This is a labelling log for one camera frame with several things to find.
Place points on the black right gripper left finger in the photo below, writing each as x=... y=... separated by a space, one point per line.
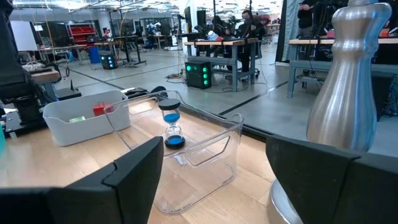
x=77 y=205

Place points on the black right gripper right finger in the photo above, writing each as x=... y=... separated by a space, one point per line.
x=342 y=193

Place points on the green white USB charger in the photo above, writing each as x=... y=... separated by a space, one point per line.
x=77 y=119

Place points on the red USB charger block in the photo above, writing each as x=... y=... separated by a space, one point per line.
x=99 y=109

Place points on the light blue sand hourglass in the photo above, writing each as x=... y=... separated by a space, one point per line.
x=169 y=104

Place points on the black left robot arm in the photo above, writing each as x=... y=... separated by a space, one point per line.
x=12 y=77

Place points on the grey plastic bin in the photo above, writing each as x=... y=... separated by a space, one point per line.
x=81 y=130

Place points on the teal plastic bin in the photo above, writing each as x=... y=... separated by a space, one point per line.
x=2 y=141

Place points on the silver table lamp white shade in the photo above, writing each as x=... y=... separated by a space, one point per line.
x=348 y=93

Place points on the black router box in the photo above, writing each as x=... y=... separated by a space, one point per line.
x=68 y=93

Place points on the clear plastic bin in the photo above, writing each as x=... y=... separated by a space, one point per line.
x=202 y=174

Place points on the computer tower green lights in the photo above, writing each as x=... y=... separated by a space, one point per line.
x=108 y=61
x=197 y=74

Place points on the blue barrel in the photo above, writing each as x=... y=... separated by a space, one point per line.
x=94 y=55

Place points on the wooden top workbench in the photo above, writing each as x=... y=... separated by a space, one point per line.
x=311 y=41
x=217 y=42

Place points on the grey blue curtain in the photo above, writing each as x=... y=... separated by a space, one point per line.
x=287 y=28

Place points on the red parts bin shelf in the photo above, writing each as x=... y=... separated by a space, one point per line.
x=81 y=31

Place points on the whiteboard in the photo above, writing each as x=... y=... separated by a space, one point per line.
x=23 y=35

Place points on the person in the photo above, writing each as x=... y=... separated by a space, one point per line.
x=248 y=31
x=306 y=15

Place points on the black monitor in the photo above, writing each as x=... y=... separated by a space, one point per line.
x=200 y=17

